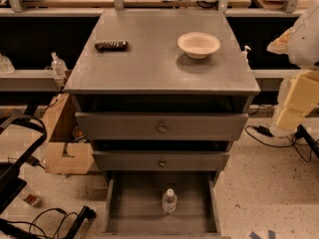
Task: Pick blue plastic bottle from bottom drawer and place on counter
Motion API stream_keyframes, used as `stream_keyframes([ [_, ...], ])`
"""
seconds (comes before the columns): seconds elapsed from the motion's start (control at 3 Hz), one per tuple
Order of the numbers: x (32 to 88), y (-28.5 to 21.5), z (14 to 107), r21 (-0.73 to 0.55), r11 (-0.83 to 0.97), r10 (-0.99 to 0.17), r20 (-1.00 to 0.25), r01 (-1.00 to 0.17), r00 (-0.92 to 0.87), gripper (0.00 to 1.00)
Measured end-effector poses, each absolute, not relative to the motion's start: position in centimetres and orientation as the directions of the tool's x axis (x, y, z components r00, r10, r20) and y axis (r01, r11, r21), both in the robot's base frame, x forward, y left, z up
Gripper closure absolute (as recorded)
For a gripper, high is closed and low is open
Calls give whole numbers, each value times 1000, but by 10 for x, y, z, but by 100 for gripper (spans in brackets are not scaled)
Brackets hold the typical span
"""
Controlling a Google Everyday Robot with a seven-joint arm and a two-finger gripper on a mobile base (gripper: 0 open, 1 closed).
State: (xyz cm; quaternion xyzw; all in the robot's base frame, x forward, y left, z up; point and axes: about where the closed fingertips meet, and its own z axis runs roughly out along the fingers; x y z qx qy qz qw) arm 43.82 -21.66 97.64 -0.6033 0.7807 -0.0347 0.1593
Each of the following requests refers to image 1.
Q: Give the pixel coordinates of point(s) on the grey open bottom drawer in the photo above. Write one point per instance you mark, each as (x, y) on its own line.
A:
(133, 207)

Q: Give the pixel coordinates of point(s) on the grey top drawer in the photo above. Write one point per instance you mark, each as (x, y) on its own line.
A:
(139, 126)

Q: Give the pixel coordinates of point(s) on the small clear packet on floor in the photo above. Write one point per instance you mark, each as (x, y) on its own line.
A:
(30, 198)

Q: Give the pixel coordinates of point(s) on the black power adapter with cable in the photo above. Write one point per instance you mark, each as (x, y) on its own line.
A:
(293, 140)

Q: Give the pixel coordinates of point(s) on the grey middle drawer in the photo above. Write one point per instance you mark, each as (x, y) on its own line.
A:
(161, 160)

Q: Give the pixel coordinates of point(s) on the clear plastic bottle white cap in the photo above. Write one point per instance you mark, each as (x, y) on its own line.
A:
(169, 200)

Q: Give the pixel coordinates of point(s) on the brown cardboard box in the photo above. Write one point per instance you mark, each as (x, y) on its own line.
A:
(64, 155)

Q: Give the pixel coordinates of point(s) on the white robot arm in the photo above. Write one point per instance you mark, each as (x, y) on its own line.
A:
(298, 96)

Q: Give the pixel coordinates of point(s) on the white pump dispenser behind cabinet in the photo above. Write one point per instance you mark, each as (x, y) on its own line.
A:
(245, 52)

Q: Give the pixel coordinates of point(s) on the grey wooden drawer cabinet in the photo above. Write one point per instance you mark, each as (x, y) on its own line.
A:
(155, 76)

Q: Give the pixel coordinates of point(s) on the clear plastic dome container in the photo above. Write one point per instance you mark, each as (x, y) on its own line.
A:
(6, 66)

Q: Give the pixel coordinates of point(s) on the dark patterned snack bar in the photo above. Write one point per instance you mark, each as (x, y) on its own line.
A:
(112, 46)

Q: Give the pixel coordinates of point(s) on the white bowl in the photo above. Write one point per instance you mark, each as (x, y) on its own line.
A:
(198, 45)

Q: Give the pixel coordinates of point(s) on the clear pump bottle on shelf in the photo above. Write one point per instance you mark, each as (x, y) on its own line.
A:
(58, 65)

